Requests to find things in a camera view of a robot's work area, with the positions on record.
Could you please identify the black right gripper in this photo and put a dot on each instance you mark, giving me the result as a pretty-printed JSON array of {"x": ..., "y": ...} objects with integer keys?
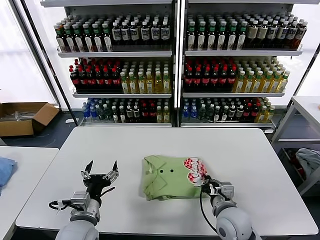
[{"x": 215, "y": 188}]

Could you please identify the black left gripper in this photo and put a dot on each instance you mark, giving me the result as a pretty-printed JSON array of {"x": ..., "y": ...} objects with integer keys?
[{"x": 97, "y": 182}]

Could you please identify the light green polo shirt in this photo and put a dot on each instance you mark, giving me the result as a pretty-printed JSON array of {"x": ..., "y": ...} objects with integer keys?
[{"x": 170, "y": 182}]

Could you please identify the grey white clothes pile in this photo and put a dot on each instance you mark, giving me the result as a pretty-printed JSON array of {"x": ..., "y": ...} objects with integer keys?
[{"x": 308, "y": 158}]

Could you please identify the green tinted water bottle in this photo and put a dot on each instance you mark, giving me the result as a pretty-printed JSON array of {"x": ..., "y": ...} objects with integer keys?
[
  {"x": 107, "y": 114},
  {"x": 201, "y": 113},
  {"x": 209, "y": 113},
  {"x": 101, "y": 113}
]

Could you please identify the dark drink bottle white cap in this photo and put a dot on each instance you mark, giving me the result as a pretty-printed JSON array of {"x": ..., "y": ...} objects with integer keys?
[
  {"x": 232, "y": 112},
  {"x": 129, "y": 113},
  {"x": 114, "y": 115},
  {"x": 217, "y": 114},
  {"x": 224, "y": 114},
  {"x": 121, "y": 115},
  {"x": 136, "y": 113},
  {"x": 239, "y": 112}
]

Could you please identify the blue drink bottle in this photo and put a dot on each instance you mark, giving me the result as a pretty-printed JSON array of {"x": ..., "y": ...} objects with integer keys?
[
  {"x": 185, "y": 113},
  {"x": 193, "y": 113},
  {"x": 86, "y": 113},
  {"x": 93, "y": 113}
]

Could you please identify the white paper scrap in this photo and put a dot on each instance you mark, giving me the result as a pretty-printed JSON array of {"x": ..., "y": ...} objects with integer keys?
[{"x": 69, "y": 121}]

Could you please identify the cola bottle red cap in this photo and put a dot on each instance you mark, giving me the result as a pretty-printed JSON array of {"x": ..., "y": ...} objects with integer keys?
[
  {"x": 82, "y": 81},
  {"x": 254, "y": 112},
  {"x": 115, "y": 81},
  {"x": 188, "y": 80},
  {"x": 247, "y": 112},
  {"x": 197, "y": 80},
  {"x": 231, "y": 80},
  {"x": 144, "y": 113},
  {"x": 107, "y": 81},
  {"x": 214, "y": 80},
  {"x": 152, "y": 113},
  {"x": 222, "y": 80},
  {"x": 205, "y": 80},
  {"x": 74, "y": 81},
  {"x": 99, "y": 81},
  {"x": 91, "y": 81}
]

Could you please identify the yellow tea bottle green label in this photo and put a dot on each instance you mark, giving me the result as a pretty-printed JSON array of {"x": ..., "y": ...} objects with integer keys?
[
  {"x": 239, "y": 85},
  {"x": 265, "y": 85},
  {"x": 269, "y": 115},
  {"x": 159, "y": 116},
  {"x": 248, "y": 85},
  {"x": 141, "y": 86},
  {"x": 166, "y": 86},
  {"x": 124, "y": 86},
  {"x": 261, "y": 115},
  {"x": 149, "y": 86},
  {"x": 166, "y": 116},
  {"x": 283, "y": 85},
  {"x": 132, "y": 86},
  {"x": 158, "y": 86},
  {"x": 256, "y": 85},
  {"x": 274, "y": 85}
]

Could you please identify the folded blue cloth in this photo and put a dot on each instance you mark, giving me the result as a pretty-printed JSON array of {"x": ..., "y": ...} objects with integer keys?
[{"x": 6, "y": 170}]

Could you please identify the red cloth item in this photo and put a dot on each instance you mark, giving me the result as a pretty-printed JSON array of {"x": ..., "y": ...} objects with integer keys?
[{"x": 300, "y": 172}]

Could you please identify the brown cardboard box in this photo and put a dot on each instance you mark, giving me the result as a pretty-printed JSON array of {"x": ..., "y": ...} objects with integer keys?
[{"x": 15, "y": 128}]

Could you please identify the plastic wrapped metal parts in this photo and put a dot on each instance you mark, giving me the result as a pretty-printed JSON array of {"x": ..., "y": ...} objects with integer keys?
[{"x": 18, "y": 116}]

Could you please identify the grey metal shelving unit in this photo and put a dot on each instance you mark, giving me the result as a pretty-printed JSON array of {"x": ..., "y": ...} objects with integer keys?
[
  {"x": 115, "y": 55},
  {"x": 237, "y": 53}
]

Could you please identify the dark tea bottle green cap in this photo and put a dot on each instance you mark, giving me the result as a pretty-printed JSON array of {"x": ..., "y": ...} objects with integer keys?
[
  {"x": 240, "y": 40},
  {"x": 77, "y": 40},
  {"x": 97, "y": 40},
  {"x": 231, "y": 40},
  {"x": 211, "y": 40},
  {"x": 60, "y": 40},
  {"x": 221, "y": 40},
  {"x": 68, "y": 40},
  {"x": 191, "y": 40},
  {"x": 87, "y": 40},
  {"x": 107, "y": 40},
  {"x": 201, "y": 40}
]

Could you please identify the dark bottle blue white label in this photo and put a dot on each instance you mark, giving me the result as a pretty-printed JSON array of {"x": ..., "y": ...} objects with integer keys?
[
  {"x": 134, "y": 35},
  {"x": 290, "y": 34},
  {"x": 144, "y": 34},
  {"x": 125, "y": 35},
  {"x": 271, "y": 33},
  {"x": 116, "y": 35},
  {"x": 164, "y": 34},
  {"x": 281, "y": 33},
  {"x": 154, "y": 34}
]

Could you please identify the dark bottle beige label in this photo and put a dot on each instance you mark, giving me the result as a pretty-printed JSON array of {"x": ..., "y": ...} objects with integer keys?
[
  {"x": 252, "y": 33},
  {"x": 261, "y": 33}
]

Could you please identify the red drink bottle white cap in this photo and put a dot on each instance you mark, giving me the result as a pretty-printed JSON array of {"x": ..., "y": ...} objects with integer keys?
[{"x": 300, "y": 35}]

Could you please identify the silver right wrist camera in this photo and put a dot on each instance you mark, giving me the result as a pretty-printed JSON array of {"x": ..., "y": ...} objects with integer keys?
[{"x": 228, "y": 190}]

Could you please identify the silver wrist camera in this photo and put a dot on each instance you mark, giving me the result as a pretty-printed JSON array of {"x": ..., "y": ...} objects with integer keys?
[
  {"x": 80, "y": 198},
  {"x": 228, "y": 190}
]

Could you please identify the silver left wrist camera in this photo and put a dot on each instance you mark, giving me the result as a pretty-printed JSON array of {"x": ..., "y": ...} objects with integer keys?
[{"x": 80, "y": 198}]

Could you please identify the white frame storage cart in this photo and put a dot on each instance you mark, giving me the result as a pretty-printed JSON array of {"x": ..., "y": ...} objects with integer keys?
[{"x": 291, "y": 172}]

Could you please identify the black metal window post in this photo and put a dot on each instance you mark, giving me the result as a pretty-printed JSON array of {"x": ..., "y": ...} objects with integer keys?
[
  {"x": 50, "y": 62},
  {"x": 312, "y": 65}
]

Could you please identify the grey frame side table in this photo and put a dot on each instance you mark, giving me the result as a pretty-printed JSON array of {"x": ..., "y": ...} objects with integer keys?
[{"x": 303, "y": 102}]

